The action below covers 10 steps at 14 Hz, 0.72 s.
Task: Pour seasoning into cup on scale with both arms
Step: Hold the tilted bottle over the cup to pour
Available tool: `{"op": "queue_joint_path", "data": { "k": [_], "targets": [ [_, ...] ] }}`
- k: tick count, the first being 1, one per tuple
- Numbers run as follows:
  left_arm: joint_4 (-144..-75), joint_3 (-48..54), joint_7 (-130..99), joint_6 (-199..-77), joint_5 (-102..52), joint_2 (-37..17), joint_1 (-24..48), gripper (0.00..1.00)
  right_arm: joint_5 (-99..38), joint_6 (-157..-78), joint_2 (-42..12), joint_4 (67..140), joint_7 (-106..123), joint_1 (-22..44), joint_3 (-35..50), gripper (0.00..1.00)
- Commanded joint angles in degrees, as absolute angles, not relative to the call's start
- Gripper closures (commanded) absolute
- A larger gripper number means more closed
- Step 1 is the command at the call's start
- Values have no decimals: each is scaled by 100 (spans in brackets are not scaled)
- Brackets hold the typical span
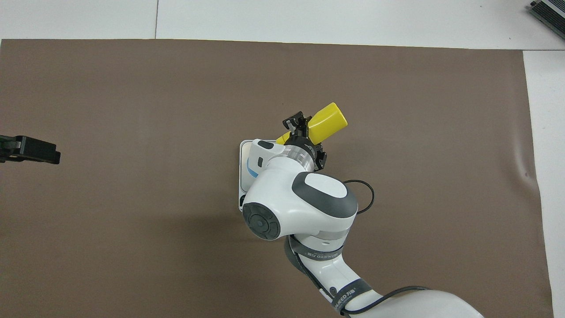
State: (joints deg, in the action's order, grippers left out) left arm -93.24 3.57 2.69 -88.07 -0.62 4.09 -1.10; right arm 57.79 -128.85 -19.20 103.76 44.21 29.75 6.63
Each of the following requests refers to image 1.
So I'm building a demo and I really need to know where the yellow squeeze bottle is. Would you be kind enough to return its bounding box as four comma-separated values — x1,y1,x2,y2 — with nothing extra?
276,102,348,146

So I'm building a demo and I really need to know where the silver digital kitchen scale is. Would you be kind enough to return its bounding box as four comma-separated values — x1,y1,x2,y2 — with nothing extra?
239,140,265,212

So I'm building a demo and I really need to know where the grey finned metal device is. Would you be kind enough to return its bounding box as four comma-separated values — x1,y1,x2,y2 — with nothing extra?
529,0,565,41

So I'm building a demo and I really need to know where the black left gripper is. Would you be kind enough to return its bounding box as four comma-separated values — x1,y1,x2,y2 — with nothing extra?
0,135,61,165

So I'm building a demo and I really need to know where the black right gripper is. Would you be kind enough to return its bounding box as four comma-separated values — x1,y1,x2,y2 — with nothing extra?
282,111,328,172

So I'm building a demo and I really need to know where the brown table mat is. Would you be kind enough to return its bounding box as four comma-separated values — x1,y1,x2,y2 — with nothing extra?
0,39,554,318

